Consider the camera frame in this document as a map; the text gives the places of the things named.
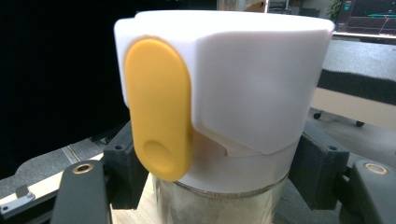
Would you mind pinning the computer monitor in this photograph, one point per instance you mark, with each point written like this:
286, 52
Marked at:
369, 15

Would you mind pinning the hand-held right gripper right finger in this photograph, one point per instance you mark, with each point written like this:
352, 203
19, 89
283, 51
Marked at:
323, 168

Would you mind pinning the grey table edge bracket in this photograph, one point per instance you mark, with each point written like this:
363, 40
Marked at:
17, 200

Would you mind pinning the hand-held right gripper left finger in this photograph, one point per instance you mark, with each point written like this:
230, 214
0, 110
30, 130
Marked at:
123, 165

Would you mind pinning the cream wheeled cart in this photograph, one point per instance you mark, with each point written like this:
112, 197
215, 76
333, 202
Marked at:
358, 77

